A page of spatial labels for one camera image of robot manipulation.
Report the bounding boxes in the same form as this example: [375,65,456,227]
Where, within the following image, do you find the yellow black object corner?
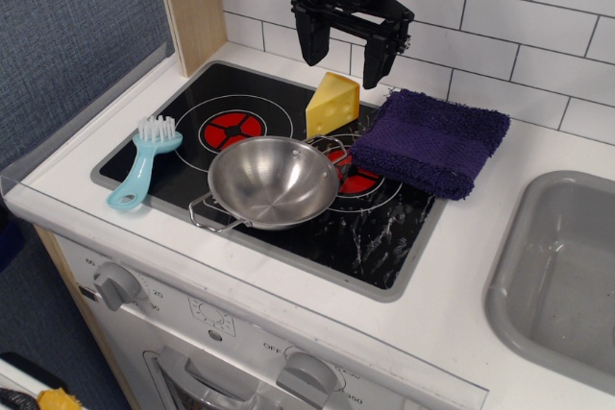
[0,351,83,410]

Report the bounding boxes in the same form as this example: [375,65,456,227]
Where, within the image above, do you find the grey right oven knob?
[276,352,338,408]

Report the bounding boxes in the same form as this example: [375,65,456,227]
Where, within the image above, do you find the purple folded cloth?
[350,89,510,201]

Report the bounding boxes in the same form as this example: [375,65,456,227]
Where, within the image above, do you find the grey left oven knob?
[94,262,141,311]

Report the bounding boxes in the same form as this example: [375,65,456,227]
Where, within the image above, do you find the stainless steel pot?
[188,134,348,233]

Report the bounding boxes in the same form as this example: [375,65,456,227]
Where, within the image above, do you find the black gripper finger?
[294,5,331,66]
[363,36,398,89]

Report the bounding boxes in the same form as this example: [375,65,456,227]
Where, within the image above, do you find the white toy oven front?
[58,238,487,409]

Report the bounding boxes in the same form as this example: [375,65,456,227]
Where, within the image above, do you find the yellow cheese wedge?
[305,72,359,138]

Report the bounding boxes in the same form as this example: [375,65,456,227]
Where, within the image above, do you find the grey sink basin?
[485,171,614,394]

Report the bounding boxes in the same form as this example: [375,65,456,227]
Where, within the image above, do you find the grey oven knob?
[276,352,338,408]
[94,262,141,311]

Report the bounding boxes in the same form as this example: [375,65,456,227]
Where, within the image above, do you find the wooden post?
[163,0,228,77]

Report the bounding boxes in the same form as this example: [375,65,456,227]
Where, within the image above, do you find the black toy stovetop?
[90,60,448,304]

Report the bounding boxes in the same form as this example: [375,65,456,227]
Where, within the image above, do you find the light blue dish brush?
[107,115,183,210]

